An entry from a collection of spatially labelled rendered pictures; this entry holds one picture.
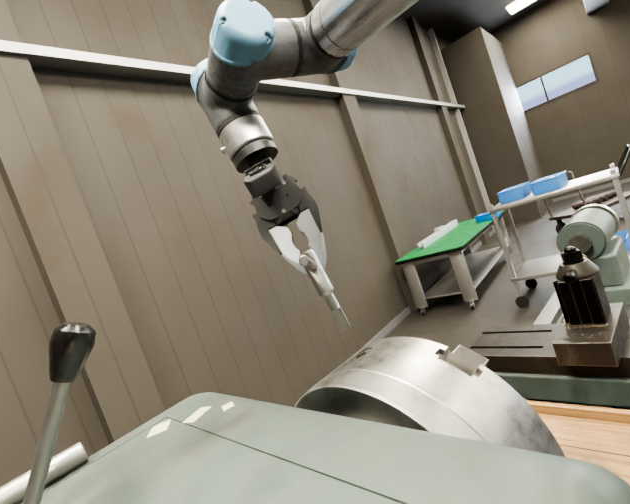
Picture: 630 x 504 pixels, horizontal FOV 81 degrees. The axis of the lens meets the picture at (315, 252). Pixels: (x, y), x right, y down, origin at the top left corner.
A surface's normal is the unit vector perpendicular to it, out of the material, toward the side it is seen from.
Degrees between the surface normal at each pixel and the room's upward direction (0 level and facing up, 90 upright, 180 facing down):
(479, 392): 45
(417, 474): 0
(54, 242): 90
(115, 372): 90
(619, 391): 90
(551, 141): 90
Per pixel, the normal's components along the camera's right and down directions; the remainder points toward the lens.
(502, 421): 0.36, -0.68
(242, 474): -0.33, -0.94
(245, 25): 0.37, -0.31
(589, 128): -0.60, 0.26
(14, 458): 0.73, -0.22
